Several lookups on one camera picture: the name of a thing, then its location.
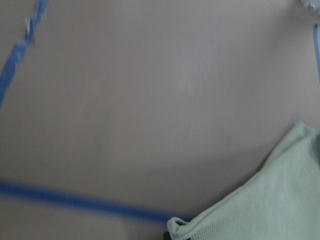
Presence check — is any olive green long-sleeve shirt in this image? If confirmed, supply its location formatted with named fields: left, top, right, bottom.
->
left=167, top=122, right=320, bottom=240

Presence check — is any grey aluminium frame post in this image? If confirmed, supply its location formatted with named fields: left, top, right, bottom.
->
left=300, top=0, right=320, bottom=11

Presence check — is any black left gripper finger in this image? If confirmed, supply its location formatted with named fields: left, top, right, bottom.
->
left=163, top=231, right=170, bottom=240

